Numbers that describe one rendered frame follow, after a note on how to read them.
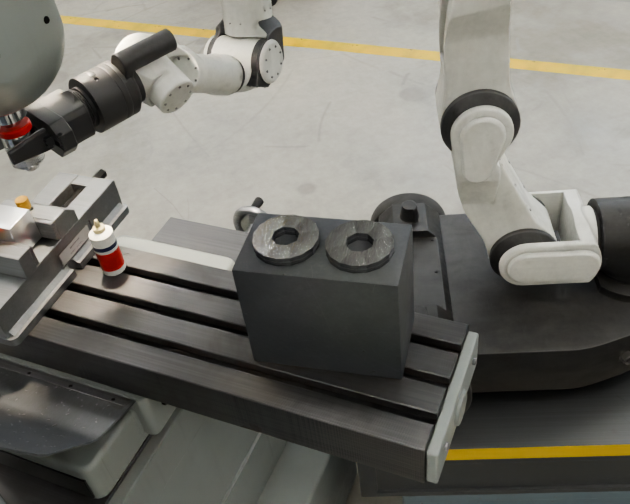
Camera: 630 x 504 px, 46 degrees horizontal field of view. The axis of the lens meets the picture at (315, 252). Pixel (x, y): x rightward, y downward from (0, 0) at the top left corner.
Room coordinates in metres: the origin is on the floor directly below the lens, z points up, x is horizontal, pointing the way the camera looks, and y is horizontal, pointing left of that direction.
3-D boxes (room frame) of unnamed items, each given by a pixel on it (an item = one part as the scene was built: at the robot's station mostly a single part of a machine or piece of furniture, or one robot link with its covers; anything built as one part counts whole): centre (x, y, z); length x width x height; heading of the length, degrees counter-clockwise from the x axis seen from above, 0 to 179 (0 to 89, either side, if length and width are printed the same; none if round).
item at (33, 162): (0.92, 0.39, 1.23); 0.05 x 0.05 x 0.05
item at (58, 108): (0.98, 0.32, 1.24); 0.13 x 0.12 x 0.10; 39
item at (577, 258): (1.17, -0.49, 0.68); 0.21 x 0.20 x 0.13; 83
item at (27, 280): (1.00, 0.47, 1.00); 0.35 x 0.15 x 0.11; 154
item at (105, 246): (0.96, 0.34, 1.00); 0.04 x 0.04 x 0.11
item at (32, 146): (0.89, 0.37, 1.24); 0.06 x 0.02 x 0.03; 130
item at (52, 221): (1.02, 0.46, 1.03); 0.12 x 0.06 x 0.04; 64
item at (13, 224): (0.97, 0.49, 1.05); 0.06 x 0.05 x 0.06; 64
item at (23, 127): (0.92, 0.39, 1.26); 0.05 x 0.05 x 0.01
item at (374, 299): (0.73, -0.01, 1.04); 0.22 x 0.12 x 0.20; 71
